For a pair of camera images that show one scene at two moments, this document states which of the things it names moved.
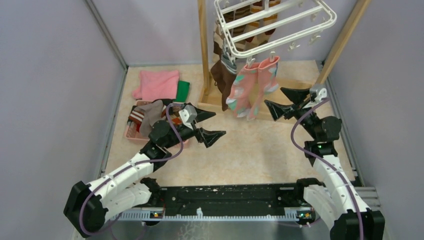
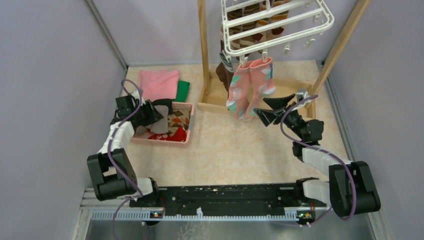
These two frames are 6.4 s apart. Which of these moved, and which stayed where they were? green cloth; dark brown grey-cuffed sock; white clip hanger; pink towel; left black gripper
Moved: white clip hanger; left black gripper; dark brown grey-cuffed sock
Stayed: green cloth; pink towel
